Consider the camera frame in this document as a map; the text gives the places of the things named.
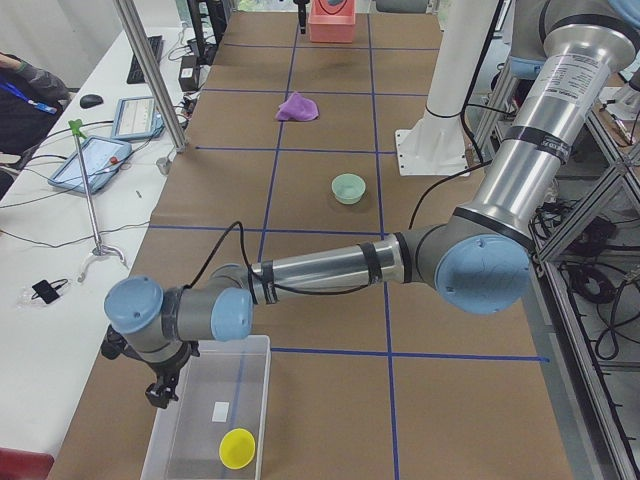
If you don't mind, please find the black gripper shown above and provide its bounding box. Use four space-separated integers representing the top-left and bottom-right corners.
145 344 193 409

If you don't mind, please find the yellow plastic cup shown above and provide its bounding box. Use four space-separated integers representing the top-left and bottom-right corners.
218 428 256 470

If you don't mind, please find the mint green bowl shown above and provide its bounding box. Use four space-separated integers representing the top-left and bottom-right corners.
331 173 366 205

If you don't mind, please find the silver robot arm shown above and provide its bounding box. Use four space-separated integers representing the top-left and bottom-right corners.
101 1 639 408

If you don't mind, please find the clear plastic storage box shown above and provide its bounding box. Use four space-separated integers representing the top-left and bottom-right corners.
141 335 271 479

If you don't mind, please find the black power adapter box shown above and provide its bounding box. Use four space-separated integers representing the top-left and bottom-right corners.
178 55 200 92

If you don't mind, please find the small black pouch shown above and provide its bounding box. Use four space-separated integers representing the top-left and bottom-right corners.
31 278 69 305

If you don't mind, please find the blue teach pendant near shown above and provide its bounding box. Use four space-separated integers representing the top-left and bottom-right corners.
48 136 133 194

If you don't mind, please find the blue teach pendant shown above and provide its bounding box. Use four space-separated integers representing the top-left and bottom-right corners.
111 96 164 141
48 136 133 194

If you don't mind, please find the blue teach pendant far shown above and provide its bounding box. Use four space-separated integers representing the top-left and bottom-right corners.
111 96 164 141

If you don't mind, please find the green tipped reacher stick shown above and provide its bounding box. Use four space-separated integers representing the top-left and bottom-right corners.
68 119 127 284

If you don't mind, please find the black computer mouse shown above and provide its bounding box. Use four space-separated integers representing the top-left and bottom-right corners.
79 94 104 109

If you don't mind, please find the purple cloth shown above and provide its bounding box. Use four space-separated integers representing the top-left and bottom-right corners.
275 92 319 122

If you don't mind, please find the black keyboard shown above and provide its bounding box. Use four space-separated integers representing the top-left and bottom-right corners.
126 34 165 85

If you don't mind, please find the seated person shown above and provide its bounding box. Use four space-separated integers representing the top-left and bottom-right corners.
1 53 70 193

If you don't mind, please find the pink plastic bin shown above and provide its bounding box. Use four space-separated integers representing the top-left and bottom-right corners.
308 0 356 44

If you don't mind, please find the white camera pole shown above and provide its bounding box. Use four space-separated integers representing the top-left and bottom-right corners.
395 1 471 176

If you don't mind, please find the aluminium frame post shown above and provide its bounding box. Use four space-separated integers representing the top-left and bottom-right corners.
113 0 187 153

